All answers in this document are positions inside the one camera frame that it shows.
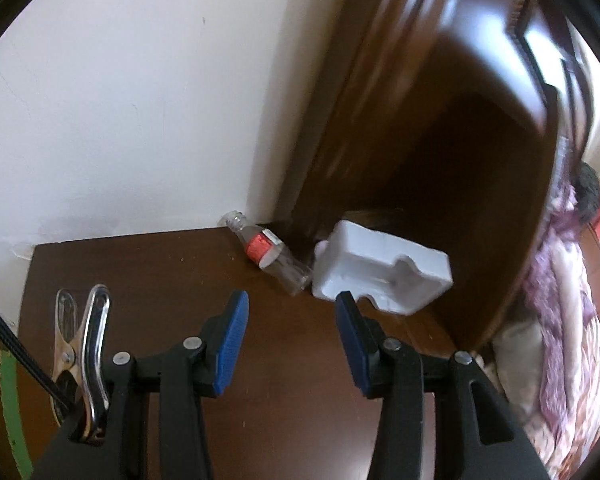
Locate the clear plastic bottle red label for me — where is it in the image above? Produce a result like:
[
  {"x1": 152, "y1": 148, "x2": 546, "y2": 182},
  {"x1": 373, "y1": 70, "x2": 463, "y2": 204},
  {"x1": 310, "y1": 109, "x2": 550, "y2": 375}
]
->
[{"x1": 219, "y1": 210, "x2": 315, "y2": 297}]

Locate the brown wooden headboard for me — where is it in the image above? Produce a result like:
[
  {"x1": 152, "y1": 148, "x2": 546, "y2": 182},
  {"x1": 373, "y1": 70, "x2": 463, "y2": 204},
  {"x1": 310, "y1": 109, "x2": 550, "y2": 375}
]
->
[{"x1": 275, "y1": 0, "x2": 596, "y2": 356}]

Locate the grey pillow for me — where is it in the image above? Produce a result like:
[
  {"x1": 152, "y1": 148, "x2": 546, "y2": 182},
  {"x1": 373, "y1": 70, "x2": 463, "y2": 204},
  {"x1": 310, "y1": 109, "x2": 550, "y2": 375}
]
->
[{"x1": 487, "y1": 317, "x2": 548, "y2": 406}]

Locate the white styrofoam block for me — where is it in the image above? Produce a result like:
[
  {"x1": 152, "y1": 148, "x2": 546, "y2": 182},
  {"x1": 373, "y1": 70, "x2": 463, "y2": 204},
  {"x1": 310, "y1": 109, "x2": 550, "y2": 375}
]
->
[{"x1": 311, "y1": 218, "x2": 454, "y2": 317}]

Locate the purple ruffled quilt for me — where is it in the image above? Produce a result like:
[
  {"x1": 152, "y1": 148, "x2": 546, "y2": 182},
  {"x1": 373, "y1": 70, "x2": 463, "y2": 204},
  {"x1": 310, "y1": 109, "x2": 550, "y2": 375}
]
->
[{"x1": 522, "y1": 180, "x2": 600, "y2": 466}]

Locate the brown wooden nightstand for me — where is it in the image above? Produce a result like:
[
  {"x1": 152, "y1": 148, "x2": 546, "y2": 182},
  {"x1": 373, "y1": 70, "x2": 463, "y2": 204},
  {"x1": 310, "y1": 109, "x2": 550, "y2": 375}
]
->
[{"x1": 10, "y1": 225, "x2": 481, "y2": 480}]

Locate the dark fuzzy object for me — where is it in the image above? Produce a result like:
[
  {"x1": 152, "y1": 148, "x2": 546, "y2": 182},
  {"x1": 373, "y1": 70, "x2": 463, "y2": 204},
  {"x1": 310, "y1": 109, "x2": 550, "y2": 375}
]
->
[{"x1": 574, "y1": 161, "x2": 600, "y2": 223}]

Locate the metal spring clip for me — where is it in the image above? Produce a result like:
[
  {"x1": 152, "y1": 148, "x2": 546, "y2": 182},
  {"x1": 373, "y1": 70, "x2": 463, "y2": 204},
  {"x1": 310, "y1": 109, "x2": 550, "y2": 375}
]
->
[{"x1": 54, "y1": 284, "x2": 113, "y2": 443}]

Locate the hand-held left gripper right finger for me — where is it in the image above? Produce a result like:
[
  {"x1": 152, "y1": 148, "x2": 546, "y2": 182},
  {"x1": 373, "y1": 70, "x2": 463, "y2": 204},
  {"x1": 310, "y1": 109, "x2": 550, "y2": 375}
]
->
[{"x1": 334, "y1": 291, "x2": 551, "y2": 480}]

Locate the black braided cable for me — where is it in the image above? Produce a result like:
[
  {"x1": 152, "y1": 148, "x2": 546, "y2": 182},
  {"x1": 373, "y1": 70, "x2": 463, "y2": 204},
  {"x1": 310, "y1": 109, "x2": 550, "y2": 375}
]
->
[{"x1": 0, "y1": 287, "x2": 73, "y2": 411}]

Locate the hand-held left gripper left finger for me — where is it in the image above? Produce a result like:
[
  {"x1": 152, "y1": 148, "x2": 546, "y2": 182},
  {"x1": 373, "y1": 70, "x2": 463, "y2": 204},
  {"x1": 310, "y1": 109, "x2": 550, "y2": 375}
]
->
[{"x1": 30, "y1": 290, "x2": 251, "y2": 480}]

